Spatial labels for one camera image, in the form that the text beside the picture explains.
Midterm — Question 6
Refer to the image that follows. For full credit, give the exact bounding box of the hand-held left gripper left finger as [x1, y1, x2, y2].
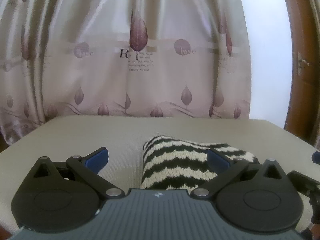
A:
[30, 147, 125, 200]

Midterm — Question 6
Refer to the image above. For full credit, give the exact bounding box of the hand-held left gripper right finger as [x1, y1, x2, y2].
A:
[191, 147, 288, 200]

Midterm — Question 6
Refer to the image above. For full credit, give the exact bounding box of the black white striped knit sweater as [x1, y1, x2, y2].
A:
[141, 135, 259, 190]

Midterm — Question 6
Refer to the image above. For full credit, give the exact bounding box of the beige ribbed table cloth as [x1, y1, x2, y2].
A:
[0, 116, 320, 240]

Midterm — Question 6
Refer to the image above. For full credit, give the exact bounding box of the brown wooden door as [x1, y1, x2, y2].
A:
[281, 0, 320, 147]

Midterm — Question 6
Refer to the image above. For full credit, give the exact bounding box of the leaf print curtain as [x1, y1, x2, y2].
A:
[0, 0, 252, 145]

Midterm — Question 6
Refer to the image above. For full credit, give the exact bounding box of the metal door handle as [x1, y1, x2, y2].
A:
[297, 52, 311, 76]

